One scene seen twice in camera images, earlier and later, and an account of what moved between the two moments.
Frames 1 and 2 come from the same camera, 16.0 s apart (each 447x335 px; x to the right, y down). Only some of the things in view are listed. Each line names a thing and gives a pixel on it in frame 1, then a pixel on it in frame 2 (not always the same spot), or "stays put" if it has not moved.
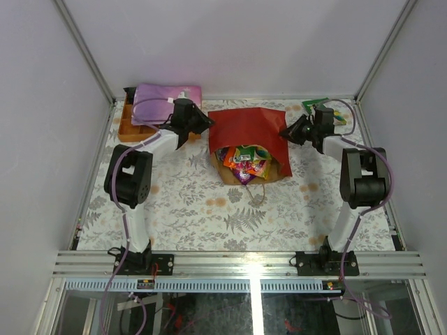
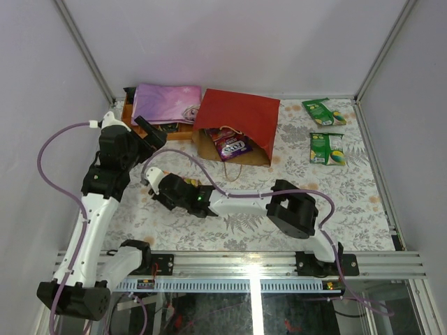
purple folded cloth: x=153 y=103 stays put
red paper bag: x=265 y=128 -> x=256 y=117
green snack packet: x=338 y=118 stays put
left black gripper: x=192 y=119 -> x=147 y=132
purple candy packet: x=245 y=176 -> x=230 y=142
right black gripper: x=292 y=132 -> x=160 y=198
